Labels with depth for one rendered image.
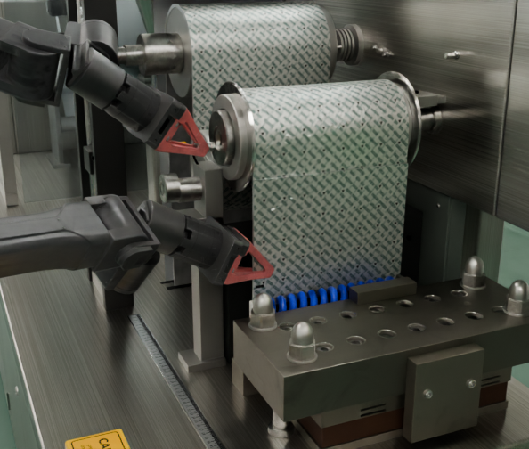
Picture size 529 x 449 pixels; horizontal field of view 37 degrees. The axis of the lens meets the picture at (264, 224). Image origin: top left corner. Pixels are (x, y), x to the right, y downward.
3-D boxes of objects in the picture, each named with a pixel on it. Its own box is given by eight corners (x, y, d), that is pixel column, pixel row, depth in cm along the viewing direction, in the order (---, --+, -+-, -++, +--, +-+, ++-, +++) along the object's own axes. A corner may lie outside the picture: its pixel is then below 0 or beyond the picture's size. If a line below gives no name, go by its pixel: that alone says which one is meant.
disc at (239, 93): (214, 176, 114) (212, 74, 109) (217, 176, 114) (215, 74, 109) (252, 204, 101) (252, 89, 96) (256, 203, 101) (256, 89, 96)
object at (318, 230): (252, 308, 108) (252, 179, 101) (397, 282, 116) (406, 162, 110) (253, 310, 107) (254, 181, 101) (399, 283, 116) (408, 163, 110)
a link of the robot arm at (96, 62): (57, 91, 93) (85, 58, 91) (60, 61, 98) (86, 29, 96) (104, 121, 97) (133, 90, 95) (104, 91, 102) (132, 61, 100)
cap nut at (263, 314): (244, 322, 101) (244, 289, 100) (270, 317, 103) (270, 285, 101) (255, 333, 98) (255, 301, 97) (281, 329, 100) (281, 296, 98)
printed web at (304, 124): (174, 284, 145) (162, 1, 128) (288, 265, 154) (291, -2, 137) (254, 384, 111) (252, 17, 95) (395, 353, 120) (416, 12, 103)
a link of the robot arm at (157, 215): (146, 216, 93) (143, 187, 97) (118, 255, 96) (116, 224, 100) (195, 236, 96) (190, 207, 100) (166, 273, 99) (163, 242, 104)
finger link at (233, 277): (267, 301, 105) (209, 280, 100) (248, 281, 111) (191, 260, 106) (290, 257, 104) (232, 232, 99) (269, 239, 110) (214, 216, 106)
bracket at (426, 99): (393, 102, 116) (394, 89, 116) (426, 100, 119) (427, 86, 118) (411, 108, 112) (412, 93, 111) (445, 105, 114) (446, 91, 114)
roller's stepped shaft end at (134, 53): (101, 65, 122) (100, 44, 121) (139, 63, 124) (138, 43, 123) (106, 68, 119) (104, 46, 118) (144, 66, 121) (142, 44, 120)
